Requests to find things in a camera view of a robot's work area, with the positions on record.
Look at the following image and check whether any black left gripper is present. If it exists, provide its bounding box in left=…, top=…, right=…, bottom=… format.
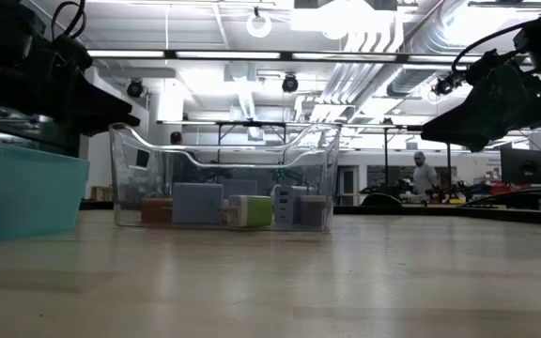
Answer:
left=39, top=33, right=142, bottom=138

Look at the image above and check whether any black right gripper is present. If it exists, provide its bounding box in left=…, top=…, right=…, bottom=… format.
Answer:
left=419, top=63, right=541, bottom=154

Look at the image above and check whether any light blue charger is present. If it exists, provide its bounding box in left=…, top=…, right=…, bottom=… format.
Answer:
left=172, top=182, right=225, bottom=225

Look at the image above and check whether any small blue plug charger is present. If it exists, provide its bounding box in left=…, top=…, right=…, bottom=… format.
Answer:
left=221, top=179, right=258, bottom=198

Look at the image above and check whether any purple white wall charger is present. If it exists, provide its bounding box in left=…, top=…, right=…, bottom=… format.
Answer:
left=300, top=194, right=333, bottom=231

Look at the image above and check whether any green white wall charger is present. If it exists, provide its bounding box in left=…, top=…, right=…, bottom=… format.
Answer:
left=226, top=194, right=274, bottom=229

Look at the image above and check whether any black ceiling spotlight cluster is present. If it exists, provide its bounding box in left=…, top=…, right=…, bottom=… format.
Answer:
left=431, top=72, right=464, bottom=98

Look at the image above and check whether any person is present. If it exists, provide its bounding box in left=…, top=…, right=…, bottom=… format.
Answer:
left=411, top=150, right=439, bottom=196
left=169, top=131, right=192, bottom=184

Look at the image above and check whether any black computer monitor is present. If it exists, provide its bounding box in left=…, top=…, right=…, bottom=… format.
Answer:
left=500, top=147, right=541, bottom=187

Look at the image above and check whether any teal translucent plastic tray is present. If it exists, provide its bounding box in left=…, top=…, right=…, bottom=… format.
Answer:
left=0, top=135, right=91, bottom=246

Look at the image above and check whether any clear plastic bin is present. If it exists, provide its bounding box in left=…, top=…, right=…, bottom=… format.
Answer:
left=108, top=122, right=341, bottom=233

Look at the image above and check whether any black ceiling dome camera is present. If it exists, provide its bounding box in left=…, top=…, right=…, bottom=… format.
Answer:
left=281, top=73, right=300, bottom=94
left=126, top=78, right=145, bottom=100

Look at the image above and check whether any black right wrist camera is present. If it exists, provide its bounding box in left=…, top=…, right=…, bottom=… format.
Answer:
left=465, top=49, right=533, bottom=88

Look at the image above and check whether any black right camera cable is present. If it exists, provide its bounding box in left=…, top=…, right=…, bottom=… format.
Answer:
left=451, top=17, right=539, bottom=74

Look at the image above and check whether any black camera cable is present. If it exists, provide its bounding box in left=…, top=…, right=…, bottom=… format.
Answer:
left=451, top=17, right=539, bottom=74
left=50, top=0, right=87, bottom=41

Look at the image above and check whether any silver ventilation duct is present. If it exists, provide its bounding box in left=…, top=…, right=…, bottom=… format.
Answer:
left=385, top=0, right=541, bottom=100

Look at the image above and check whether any black left camera cable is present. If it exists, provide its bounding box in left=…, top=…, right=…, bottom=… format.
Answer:
left=50, top=0, right=87, bottom=41

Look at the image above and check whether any ceiling light rail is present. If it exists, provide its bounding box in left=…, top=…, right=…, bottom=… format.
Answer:
left=86, top=48, right=484, bottom=65

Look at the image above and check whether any white ring light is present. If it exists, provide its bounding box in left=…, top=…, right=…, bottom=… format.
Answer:
left=245, top=7, right=273, bottom=39

